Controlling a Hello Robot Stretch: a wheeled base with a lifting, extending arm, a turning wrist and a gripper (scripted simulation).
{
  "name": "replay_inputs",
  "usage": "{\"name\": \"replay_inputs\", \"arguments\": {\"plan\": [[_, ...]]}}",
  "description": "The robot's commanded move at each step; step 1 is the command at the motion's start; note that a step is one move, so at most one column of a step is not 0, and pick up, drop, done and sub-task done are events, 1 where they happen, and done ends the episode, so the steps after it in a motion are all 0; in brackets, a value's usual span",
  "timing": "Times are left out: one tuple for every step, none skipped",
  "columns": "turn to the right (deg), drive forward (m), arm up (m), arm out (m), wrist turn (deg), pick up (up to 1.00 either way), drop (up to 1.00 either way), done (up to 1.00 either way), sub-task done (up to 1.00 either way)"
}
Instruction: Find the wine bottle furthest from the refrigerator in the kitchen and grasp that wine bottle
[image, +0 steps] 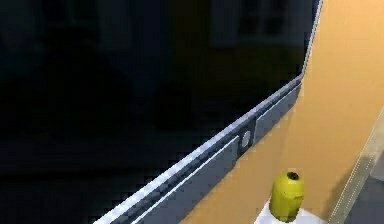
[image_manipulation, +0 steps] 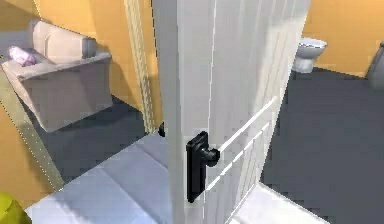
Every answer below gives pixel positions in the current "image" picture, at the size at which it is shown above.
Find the yellow green round vase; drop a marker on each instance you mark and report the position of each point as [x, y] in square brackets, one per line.
[286, 196]

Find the white stand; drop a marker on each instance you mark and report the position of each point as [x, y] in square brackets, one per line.
[300, 217]

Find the black television set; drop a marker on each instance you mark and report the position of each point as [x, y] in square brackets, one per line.
[133, 83]

